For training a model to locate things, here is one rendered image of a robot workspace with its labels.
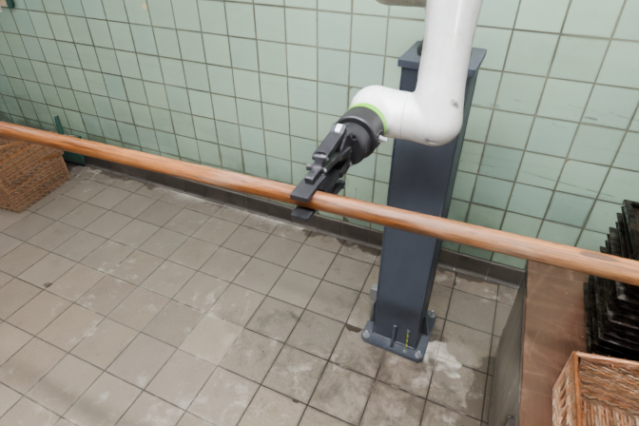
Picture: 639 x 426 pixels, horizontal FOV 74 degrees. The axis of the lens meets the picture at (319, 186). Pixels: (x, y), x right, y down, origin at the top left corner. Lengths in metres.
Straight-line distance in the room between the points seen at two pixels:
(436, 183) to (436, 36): 0.61
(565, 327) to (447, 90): 0.81
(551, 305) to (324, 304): 1.00
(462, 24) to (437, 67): 0.08
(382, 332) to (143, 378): 0.98
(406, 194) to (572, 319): 0.58
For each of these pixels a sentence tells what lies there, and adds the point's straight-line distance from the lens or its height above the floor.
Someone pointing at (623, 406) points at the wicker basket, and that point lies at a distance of 1.28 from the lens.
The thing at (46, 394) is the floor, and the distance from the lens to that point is 2.09.
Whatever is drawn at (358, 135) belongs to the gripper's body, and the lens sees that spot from 0.79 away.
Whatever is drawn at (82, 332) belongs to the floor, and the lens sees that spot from 2.22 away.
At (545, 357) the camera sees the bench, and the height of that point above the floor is 0.58.
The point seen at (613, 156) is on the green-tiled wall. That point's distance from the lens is 1.95.
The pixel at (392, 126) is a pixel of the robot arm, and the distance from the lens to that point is 0.90.
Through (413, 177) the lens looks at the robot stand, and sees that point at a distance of 1.38.
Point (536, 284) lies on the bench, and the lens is 1.50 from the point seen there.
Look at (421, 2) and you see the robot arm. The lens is 1.23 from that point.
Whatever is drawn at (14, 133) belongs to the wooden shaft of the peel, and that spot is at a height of 1.17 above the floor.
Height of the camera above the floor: 1.57
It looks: 34 degrees down
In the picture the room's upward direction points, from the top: straight up
